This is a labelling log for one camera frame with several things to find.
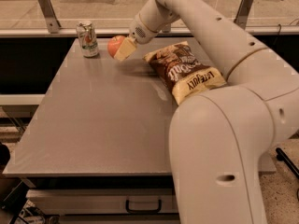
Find brown yellow chip bag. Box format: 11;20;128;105
144;41;226;105

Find black floor bar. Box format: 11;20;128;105
276;147;299;179

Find green 7up can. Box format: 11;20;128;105
76;21;99;58

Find red apple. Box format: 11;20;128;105
107;35;125;57

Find white drawer front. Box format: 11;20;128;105
26;189;178;216

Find right metal bracket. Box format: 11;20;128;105
234;0;254;29

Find black drawer handle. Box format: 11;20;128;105
125;200;162;215

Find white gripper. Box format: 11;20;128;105
114;13;158;61

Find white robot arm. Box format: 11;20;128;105
129;0;299;224

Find left metal bracket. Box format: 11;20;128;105
37;0;61;34

